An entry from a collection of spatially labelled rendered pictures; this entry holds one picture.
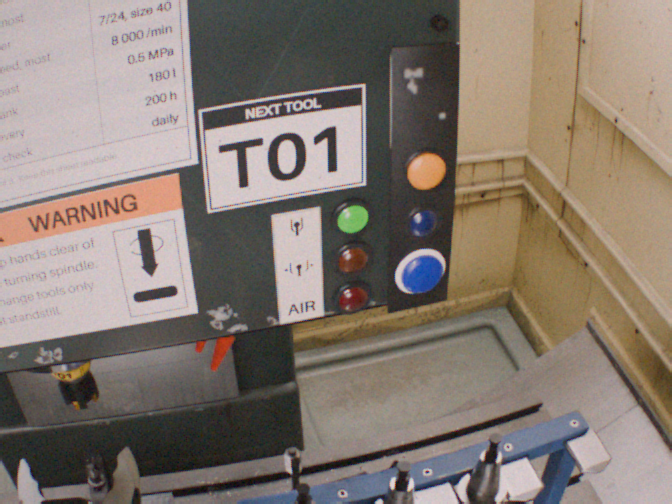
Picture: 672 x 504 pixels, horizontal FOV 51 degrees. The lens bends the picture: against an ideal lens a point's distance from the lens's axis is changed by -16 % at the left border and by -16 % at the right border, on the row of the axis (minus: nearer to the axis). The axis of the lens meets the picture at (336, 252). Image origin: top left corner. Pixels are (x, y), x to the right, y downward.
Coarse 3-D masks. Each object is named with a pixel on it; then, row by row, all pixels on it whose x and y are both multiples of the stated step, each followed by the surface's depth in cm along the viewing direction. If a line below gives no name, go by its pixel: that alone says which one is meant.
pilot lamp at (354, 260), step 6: (348, 252) 53; (354, 252) 53; (360, 252) 53; (342, 258) 53; (348, 258) 53; (354, 258) 53; (360, 258) 53; (366, 258) 53; (342, 264) 53; (348, 264) 53; (354, 264) 53; (360, 264) 53; (342, 270) 53; (348, 270) 53; (354, 270) 53; (360, 270) 54
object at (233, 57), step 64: (192, 0) 40; (256, 0) 41; (320, 0) 42; (384, 0) 43; (448, 0) 44; (192, 64) 42; (256, 64) 44; (320, 64) 45; (384, 64) 46; (384, 128) 49; (192, 192) 47; (320, 192) 50; (384, 192) 51; (192, 256) 50; (256, 256) 51; (384, 256) 54; (192, 320) 53; (256, 320) 54
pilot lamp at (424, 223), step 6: (420, 216) 53; (426, 216) 53; (432, 216) 53; (414, 222) 53; (420, 222) 53; (426, 222) 53; (432, 222) 53; (414, 228) 53; (420, 228) 53; (426, 228) 53; (432, 228) 53; (414, 234) 53; (420, 234) 53; (426, 234) 53
